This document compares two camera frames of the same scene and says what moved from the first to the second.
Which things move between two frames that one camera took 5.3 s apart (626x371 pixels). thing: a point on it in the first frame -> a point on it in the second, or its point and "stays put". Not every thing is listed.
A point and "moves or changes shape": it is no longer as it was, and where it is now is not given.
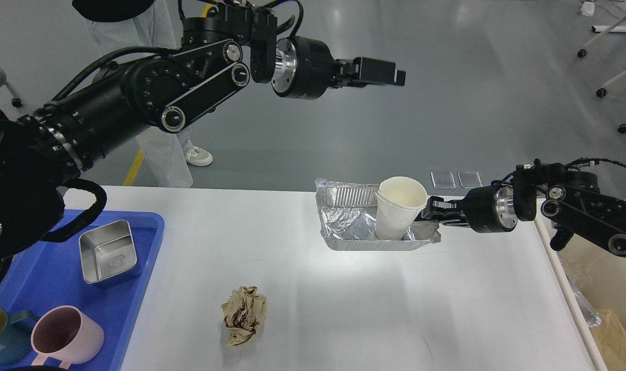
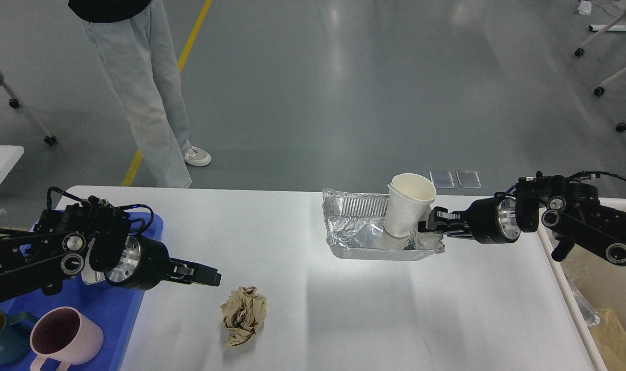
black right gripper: x=488 y=209 -> x=490 y=221
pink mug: x=66 y=334 stays put
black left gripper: x=306 y=68 -> x=147 y=262
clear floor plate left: x=443 y=180 stays put
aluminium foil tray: x=347 y=214 moves or changes shape
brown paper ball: x=243 y=313 stays put
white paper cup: x=398 y=201 moves or changes shape
